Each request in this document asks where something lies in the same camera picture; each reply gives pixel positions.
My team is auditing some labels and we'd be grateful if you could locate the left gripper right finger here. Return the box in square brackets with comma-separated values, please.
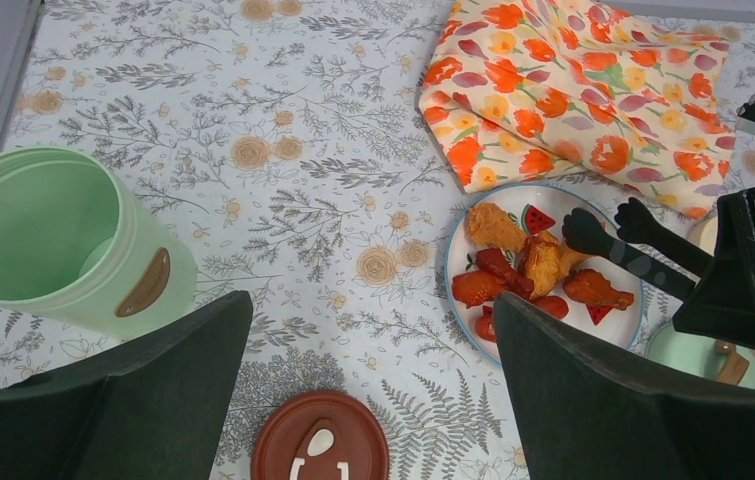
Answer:
[493, 293, 755, 479]

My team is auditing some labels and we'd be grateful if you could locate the red brown round lid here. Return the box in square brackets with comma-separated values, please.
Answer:
[250, 390, 390, 480]

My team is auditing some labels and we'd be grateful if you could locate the green lid brown handle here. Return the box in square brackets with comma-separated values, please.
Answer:
[644, 322, 755, 390]

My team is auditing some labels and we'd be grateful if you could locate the cream lid pink handle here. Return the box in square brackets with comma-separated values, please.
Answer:
[687, 215, 719, 255]

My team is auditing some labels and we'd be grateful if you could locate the green container cup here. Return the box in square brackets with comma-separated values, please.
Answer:
[0, 146, 197, 339]

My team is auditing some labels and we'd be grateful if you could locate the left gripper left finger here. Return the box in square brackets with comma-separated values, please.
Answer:
[0, 291, 253, 479]

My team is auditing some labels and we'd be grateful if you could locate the breaded fried chicken piece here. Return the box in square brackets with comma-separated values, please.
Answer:
[464, 202, 528, 253]

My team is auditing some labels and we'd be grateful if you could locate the red glazed chicken piece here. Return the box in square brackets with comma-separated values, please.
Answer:
[451, 270, 509, 308]

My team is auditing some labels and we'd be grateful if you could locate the fried chicken drumstick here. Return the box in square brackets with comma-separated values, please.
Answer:
[519, 230, 590, 300]

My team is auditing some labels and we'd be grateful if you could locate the small red sausage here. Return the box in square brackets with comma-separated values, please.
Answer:
[475, 248, 534, 299]

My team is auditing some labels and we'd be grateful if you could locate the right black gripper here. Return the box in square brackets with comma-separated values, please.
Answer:
[562, 187, 755, 350]

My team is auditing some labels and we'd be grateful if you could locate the glazed chicken wing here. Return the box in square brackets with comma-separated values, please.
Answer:
[562, 269, 635, 310]

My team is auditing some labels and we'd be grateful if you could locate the floral orange cloth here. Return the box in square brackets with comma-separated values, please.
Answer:
[419, 1, 735, 219]

